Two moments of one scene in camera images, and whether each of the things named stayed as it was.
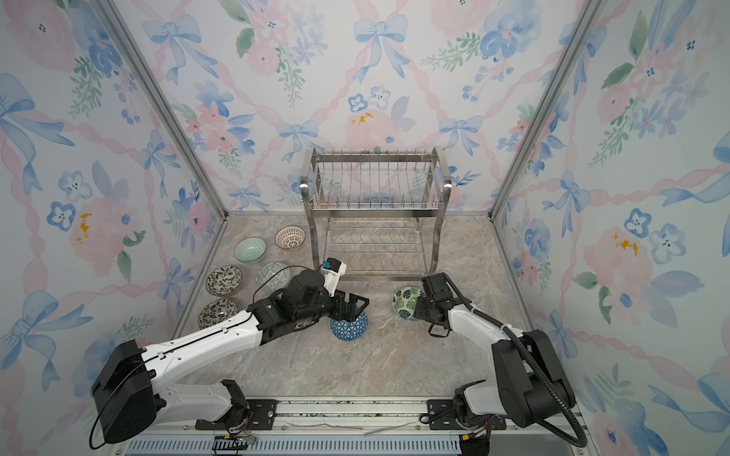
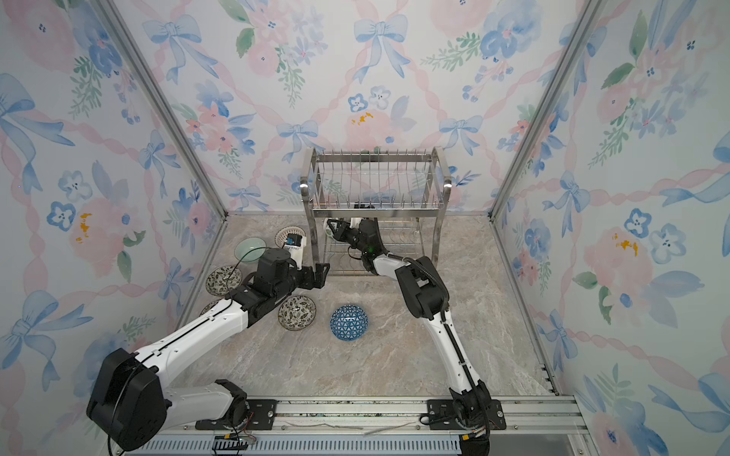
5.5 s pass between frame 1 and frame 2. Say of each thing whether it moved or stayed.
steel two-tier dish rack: stayed
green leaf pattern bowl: moved
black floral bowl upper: stayed
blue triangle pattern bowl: stayed
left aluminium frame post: stayed
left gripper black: moved
